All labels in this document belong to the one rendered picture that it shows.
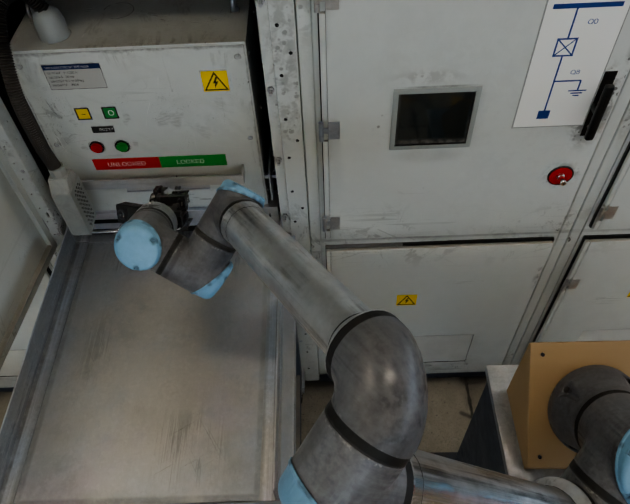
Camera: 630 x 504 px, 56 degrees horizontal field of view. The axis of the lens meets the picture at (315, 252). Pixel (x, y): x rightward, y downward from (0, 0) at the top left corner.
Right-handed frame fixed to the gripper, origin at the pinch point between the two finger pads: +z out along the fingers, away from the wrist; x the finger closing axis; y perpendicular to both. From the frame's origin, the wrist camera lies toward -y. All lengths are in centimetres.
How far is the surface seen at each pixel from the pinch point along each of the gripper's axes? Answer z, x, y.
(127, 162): 1.2, 8.3, -9.1
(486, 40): -21, 33, 69
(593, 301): 24, -45, 120
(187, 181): -0.7, 3.6, 5.2
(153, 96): -8.0, 24.4, 1.7
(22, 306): -6.9, -24.9, -38.0
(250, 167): 2.6, 5.6, 20.2
